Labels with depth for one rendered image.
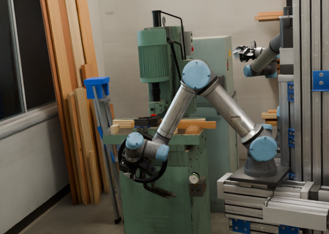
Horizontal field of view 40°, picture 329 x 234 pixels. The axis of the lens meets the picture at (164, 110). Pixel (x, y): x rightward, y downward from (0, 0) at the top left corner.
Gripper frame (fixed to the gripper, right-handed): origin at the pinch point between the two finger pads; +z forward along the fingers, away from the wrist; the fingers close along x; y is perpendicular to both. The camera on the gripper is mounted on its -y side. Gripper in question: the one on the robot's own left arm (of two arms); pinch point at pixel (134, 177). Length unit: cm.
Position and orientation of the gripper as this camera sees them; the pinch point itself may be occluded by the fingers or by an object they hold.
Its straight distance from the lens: 228.4
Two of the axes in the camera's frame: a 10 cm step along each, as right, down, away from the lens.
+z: -1.2, 5.9, 8.0
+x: -3.7, 7.2, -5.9
